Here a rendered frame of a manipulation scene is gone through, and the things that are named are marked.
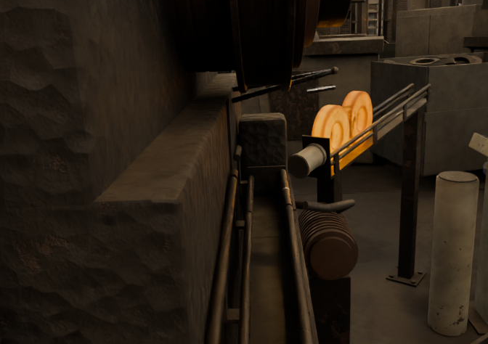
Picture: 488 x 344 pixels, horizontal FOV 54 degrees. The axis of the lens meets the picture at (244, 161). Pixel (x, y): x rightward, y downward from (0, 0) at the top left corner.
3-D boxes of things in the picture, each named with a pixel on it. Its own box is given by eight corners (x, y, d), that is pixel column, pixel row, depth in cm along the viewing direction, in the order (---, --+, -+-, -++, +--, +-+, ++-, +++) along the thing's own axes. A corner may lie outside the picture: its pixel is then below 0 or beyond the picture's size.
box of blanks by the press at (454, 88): (420, 195, 281) (427, 60, 261) (356, 160, 359) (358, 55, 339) (567, 175, 303) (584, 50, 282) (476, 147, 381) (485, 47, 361)
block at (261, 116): (240, 228, 105) (234, 120, 98) (241, 215, 112) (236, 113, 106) (289, 227, 104) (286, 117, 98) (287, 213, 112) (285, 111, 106)
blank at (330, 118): (308, 113, 116) (321, 114, 114) (337, 98, 128) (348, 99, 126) (312, 173, 121) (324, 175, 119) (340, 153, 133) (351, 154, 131)
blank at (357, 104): (337, 98, 128) (349, 99, 126) (361, 85, 139) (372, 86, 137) (340, 153, 133) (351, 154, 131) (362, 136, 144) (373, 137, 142)
